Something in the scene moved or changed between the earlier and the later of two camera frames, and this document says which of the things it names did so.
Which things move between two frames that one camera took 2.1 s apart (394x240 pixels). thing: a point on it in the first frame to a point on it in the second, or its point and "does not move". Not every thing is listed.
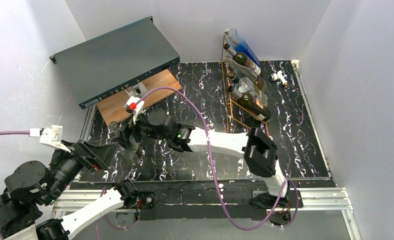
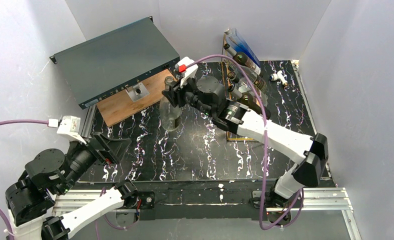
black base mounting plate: (268, 201) does not move
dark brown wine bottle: (242, 58) does not move
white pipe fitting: (279, 75) does not move
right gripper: (127, 131) to (176, 94)
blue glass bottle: (233, 38) does not move
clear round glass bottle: (133, 152) to (169, 115)
